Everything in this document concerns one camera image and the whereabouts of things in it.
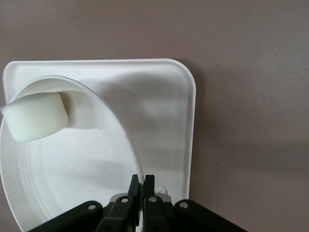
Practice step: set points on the white steamed bun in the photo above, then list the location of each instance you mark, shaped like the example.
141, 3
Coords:
36, 118

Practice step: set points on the cream round plate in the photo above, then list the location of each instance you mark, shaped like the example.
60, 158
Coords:
72, 169

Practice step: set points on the brown table cover sheet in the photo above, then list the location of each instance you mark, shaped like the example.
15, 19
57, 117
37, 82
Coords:
241, 72

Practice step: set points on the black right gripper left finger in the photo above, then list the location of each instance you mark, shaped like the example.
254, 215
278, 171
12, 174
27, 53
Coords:
118, 212

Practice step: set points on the cream rabbit print tray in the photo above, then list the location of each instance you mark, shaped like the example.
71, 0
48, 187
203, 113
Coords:
157, 120

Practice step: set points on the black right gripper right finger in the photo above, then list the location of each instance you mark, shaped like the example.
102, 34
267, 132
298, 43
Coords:
157, 212

